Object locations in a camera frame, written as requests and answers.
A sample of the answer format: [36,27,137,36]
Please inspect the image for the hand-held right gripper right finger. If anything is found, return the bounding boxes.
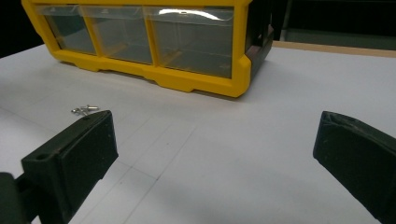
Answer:
[312,110,396,224]

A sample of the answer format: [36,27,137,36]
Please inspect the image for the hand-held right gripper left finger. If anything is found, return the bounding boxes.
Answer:
[21,109,120,224]

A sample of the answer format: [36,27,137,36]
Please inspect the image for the yellow black drawer organizer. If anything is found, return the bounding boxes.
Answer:
[21,0,275,98]

